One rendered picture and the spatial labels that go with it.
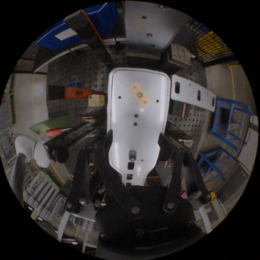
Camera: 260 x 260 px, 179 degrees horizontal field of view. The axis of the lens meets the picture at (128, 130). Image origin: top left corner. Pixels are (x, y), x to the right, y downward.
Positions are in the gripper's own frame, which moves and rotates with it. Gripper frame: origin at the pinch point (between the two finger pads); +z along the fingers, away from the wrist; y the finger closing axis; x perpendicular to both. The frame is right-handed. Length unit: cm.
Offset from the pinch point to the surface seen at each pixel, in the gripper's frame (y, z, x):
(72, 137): -14.7, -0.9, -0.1
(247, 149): 788, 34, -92
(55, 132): -22.3, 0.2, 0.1
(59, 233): -220, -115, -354
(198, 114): 60, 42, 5
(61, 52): -33.2, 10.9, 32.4
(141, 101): 1.8, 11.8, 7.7
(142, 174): 7.0, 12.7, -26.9
